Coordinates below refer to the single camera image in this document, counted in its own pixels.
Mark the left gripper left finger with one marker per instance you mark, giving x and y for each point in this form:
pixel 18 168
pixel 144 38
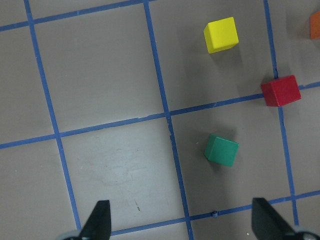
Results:
pixel 99 224

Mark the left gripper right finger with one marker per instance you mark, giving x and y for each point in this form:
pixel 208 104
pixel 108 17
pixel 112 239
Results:
pixel 267 223

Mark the red wooden block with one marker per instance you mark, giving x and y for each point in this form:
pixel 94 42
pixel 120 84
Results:
pixel 281 91

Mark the green wooden block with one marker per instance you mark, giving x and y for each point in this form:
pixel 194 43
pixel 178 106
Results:
pixel 221 150

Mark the yellow wooden block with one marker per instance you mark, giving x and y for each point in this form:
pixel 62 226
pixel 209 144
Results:
pixel 221 35

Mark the orange wooden block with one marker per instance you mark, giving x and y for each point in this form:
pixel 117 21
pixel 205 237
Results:
pixel 314 26

